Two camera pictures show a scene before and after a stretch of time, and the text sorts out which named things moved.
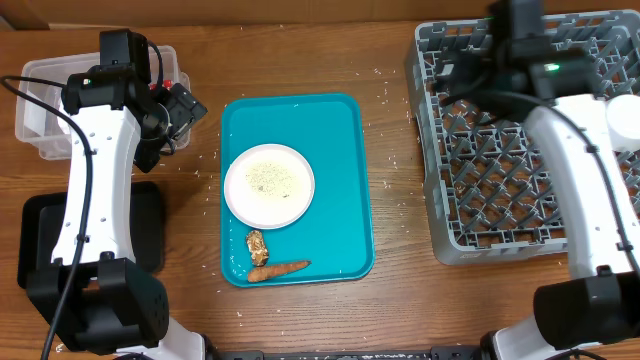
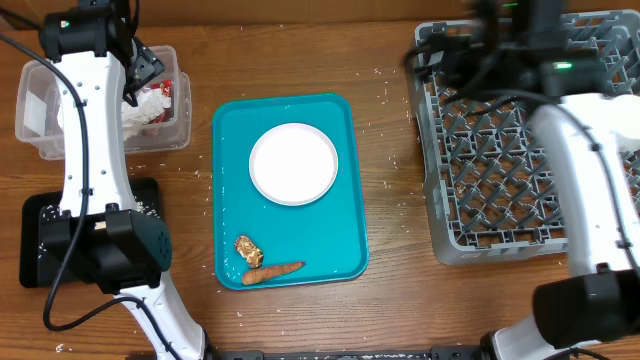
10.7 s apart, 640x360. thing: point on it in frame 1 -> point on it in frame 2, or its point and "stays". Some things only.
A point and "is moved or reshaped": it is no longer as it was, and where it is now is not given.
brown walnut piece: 257,247 is moved or reshaped
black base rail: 410,354 stays
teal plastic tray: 335,234 stays
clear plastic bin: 50,133 stays
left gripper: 184,109 -> 149,69
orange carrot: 261,273 stays
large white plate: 269,186 -> 293,164
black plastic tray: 42,217 stays
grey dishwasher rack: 485,195 stays
